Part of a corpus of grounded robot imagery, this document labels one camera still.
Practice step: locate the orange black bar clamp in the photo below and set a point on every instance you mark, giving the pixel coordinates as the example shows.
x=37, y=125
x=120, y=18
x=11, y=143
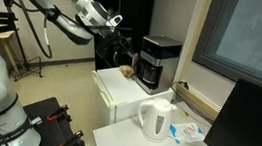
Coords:
x=57, y=113
x=68, y=142

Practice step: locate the brown crumpled paper bag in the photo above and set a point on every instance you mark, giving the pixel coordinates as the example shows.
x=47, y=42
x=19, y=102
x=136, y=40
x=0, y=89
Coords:
x=126, y=71

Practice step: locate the small yellow note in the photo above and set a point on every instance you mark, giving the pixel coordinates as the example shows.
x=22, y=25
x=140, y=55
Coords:
x=184, y=114

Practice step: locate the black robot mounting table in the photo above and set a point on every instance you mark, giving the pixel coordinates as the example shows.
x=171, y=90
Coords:
x=50, y=130

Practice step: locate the beige baseboard heater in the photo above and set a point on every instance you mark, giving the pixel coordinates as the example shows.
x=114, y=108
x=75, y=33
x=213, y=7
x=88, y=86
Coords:
x=198, y=99

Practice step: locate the white electric kettle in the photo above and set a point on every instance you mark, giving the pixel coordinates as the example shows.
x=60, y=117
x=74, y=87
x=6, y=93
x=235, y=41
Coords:
x=155, y=119

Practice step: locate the small brown bottle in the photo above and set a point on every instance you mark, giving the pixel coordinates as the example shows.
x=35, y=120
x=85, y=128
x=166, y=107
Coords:
x=134, y=65

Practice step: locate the white mini fridge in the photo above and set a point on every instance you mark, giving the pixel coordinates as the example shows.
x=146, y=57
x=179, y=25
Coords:
x=125, y=89

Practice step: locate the blue white paper packet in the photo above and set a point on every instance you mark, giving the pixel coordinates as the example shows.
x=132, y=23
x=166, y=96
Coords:
x=186, y=131

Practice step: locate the grey framed window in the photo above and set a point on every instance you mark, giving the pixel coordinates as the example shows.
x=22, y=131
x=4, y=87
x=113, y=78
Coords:
x=252, y=37

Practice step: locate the wooden board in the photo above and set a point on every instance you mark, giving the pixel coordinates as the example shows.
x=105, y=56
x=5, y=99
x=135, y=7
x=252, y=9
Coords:
x=3, y=44

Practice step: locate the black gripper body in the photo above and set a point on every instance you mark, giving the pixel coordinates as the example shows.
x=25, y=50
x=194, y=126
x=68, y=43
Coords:
x=118, y=44

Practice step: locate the black silver coffee machine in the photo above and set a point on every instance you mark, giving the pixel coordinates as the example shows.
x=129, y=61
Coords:
x=159, y=64

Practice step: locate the black shelf cabinet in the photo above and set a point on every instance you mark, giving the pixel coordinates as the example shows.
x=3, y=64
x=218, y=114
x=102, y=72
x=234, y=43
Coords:
x=138, y=10

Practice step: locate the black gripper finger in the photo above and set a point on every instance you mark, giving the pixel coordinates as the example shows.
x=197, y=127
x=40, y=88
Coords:
x=133, y=60
x=132, y=49

